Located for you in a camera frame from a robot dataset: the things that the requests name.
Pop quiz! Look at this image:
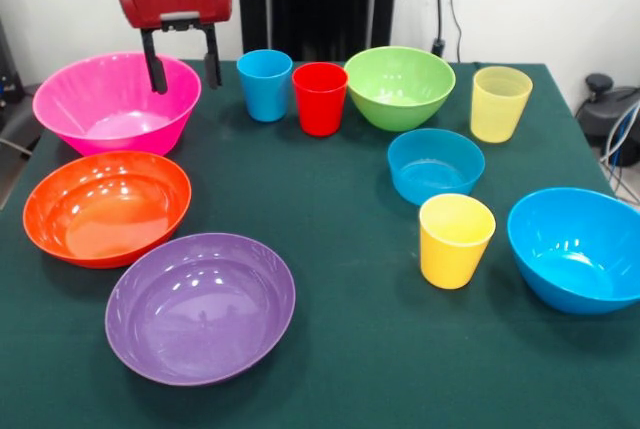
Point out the pink plastic bowl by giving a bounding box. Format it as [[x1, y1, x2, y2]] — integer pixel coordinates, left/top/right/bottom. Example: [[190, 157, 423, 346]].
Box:
[[31, 51, 203, 157]]

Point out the blue plastic cup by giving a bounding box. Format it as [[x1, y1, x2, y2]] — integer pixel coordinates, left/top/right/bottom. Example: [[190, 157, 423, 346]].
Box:
[[235, 48, 294, 124]]

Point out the red plastic cup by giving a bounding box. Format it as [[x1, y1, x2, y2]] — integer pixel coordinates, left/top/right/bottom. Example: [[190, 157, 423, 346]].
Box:
[[291, 61, 350, 138]]

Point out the orange plastic bowl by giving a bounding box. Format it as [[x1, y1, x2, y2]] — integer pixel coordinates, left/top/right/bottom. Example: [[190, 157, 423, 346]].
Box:
[[22, 150, 193, 270]]

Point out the black floor device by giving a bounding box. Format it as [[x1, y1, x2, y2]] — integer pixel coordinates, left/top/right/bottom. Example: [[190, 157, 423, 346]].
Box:
[[0, 16, 39, 150], [574, 73, 640, 168]]

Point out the dark green table cloth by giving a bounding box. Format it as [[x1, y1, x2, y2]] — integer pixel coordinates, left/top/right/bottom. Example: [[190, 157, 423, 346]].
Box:
[[0, 59, 640, 429]]

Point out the green plastic bowl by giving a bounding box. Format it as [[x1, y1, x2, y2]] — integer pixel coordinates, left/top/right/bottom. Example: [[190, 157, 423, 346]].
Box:
[[343, 45, 457, 133]]

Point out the purple plastic bowl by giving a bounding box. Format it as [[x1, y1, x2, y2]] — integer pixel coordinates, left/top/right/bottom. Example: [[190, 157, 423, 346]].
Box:
[[104, 232, 297, 388]]

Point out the small dark blue bowl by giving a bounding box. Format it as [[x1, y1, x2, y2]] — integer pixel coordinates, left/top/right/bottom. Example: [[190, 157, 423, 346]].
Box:
[[386, 128, 487, 207]]

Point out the translucent yellow-green plastic cup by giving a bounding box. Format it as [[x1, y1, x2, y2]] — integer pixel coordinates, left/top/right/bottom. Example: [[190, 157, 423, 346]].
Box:
[[469, 65, 534, 144]]

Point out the yellow plastic cup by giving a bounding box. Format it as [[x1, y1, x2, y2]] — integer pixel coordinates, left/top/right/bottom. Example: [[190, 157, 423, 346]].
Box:
[[418, 192, 497, 291]]

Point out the large light blue bowl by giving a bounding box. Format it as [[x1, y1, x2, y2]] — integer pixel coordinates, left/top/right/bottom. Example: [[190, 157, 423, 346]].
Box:
[[506, 186, 640, 316]]

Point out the bundle of blue white cables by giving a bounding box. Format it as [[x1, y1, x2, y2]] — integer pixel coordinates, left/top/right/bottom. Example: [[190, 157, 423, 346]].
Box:
[[598, 98, 640, 203]]

